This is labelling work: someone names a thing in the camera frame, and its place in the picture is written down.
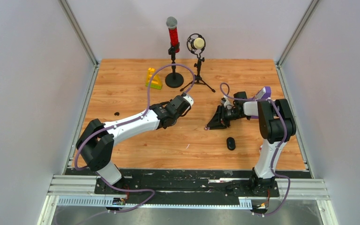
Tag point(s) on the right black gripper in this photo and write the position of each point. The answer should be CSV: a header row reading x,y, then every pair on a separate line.
x,y
217,122

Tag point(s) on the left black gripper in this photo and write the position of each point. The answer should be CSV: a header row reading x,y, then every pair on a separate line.
x,y
171,101

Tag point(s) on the black earbud charging case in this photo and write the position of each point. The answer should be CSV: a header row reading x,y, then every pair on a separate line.
x,y
230,143

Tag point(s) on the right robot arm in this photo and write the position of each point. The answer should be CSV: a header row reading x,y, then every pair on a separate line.
x,y
276,125

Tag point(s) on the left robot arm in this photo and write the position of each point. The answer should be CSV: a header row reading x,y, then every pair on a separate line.
x,y
97,141

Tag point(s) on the black round-base mic stand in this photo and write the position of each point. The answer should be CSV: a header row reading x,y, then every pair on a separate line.
x,y
174,79

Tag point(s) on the yellow green toy block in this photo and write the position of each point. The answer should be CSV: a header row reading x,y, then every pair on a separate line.
x,y
156,82

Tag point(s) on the black tripod mic stand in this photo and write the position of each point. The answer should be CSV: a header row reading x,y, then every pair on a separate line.
x,y
198,79

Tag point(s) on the white phone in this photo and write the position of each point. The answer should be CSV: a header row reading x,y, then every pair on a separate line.
x,y
261,94

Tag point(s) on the purple phone stand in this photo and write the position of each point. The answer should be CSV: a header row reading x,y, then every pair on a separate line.
x,y
254,105

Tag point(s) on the cream condenser microphone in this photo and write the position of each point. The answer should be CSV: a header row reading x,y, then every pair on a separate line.
x,y
196,44

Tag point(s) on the red microphone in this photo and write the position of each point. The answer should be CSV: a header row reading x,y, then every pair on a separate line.
x,y
172,23

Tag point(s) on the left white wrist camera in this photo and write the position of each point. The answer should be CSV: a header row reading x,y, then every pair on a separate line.
x,y
188,98

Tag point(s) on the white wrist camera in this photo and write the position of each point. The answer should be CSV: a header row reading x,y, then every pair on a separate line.
x,y
226,103
188,98

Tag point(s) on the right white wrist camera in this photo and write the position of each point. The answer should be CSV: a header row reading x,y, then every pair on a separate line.
x,y
226,103

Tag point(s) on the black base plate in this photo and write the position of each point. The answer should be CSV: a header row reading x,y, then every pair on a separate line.
x,y
190,186

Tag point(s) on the white cable duct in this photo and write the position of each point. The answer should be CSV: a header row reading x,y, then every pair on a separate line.
x,y
105,201

